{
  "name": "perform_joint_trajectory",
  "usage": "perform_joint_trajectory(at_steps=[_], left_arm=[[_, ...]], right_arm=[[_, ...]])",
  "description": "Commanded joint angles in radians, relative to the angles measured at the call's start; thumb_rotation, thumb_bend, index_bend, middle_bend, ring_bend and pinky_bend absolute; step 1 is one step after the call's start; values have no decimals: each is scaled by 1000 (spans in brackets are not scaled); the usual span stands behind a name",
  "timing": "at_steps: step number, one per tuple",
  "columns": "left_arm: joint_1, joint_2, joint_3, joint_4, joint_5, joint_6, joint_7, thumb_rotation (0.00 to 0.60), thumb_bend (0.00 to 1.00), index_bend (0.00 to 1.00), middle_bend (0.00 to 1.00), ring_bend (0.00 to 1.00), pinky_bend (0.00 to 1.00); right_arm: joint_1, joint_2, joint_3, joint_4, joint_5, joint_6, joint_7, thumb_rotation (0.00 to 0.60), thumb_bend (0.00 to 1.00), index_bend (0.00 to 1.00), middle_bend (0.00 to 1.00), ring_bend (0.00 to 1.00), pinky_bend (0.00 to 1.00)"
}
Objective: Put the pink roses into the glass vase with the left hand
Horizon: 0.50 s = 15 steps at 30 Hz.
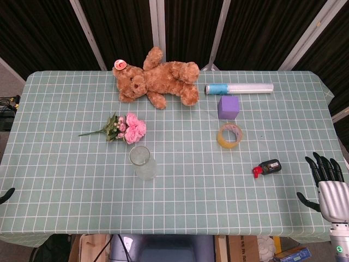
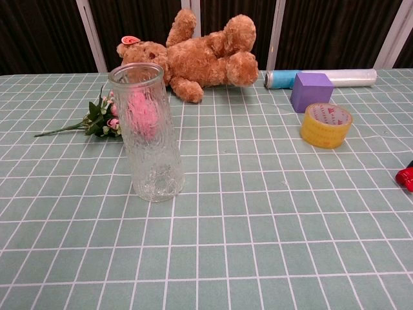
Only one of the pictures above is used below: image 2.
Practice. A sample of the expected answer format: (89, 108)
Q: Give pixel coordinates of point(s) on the white metal frame pole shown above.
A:
(195, 4)
(395, 35)
(276, 38)
(93, 42)

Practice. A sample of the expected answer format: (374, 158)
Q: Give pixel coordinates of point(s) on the purple foam cube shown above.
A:
(309, 93)

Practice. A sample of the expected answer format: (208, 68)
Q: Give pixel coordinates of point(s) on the pink artificial rose bouquet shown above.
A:
(96, 119)

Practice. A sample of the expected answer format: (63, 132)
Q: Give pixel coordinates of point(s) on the black curtain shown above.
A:
(38, 32)

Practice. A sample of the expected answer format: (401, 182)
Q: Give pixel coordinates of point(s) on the clear glass cup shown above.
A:
(155, 168)

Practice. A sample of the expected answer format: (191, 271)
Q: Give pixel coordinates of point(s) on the green checked tablecloth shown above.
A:
(258, 226)

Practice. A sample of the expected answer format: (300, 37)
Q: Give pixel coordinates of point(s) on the yellow adhesive tape roll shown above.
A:
(319, 135)

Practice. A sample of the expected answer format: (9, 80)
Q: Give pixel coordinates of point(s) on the clear tube blue label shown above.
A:
(351, 77)

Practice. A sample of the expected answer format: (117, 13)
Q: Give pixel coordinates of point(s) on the brown plush teddy bear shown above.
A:
(200, 58)

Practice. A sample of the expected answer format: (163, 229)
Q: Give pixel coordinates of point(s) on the black bottle with red cap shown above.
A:
(406, 177)

